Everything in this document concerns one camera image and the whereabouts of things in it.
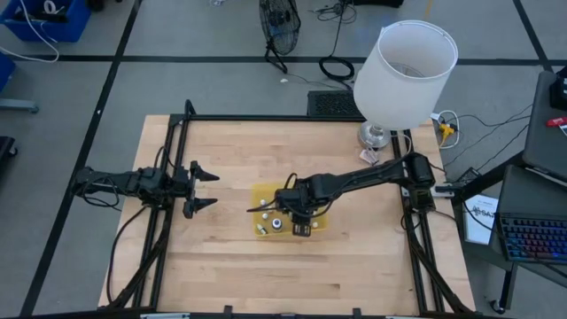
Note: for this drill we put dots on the white printed paper sheet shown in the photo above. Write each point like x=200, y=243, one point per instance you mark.
x=480, y=226

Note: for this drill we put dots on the backlit computer keyboard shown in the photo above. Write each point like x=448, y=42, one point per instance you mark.
x=531, y=239

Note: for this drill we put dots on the dark grey rolling desk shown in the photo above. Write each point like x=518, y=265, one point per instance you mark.
x=545, y=133

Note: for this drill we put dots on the black perforated floor box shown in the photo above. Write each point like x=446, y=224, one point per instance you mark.
x=330, y=104

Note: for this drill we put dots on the black caster base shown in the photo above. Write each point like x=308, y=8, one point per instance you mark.
x=5, y=150

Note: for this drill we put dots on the yellow translucent plastic bin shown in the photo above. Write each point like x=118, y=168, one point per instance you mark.
x=259, y=192

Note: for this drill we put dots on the grey metal foot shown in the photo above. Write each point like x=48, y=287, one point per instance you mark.
x=17, y=105

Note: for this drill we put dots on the black metal table frame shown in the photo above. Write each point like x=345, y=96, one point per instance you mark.
x=283, y=118

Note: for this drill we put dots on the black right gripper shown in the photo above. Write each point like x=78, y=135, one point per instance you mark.
x=301, y=199

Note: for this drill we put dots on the black device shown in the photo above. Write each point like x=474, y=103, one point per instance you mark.
x=560, y=88

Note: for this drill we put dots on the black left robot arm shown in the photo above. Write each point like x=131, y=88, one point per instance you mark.
x=115, y=184

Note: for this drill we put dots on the yellow dropper bottle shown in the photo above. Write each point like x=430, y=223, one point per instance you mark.
x=261, y=229

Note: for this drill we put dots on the blue plastic crate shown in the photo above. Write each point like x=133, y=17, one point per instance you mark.
x=5, y=71
x=66, y=26

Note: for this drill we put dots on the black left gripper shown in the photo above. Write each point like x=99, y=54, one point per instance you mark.
x=177, y=190

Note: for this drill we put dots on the black floor fan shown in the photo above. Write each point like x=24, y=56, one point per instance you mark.
x=280, y=22

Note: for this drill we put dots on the white power strip yellow plug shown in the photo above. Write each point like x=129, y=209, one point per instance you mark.
x=446, y=130

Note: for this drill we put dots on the white shade table lamp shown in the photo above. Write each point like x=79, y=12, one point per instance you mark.
x=405, y=88

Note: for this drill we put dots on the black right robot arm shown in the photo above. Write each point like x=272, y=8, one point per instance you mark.
x=367, y=175

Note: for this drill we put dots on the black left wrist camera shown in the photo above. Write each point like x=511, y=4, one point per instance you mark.
x=182, y=173

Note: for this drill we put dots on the red marker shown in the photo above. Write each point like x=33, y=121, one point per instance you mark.
x=556, y=121

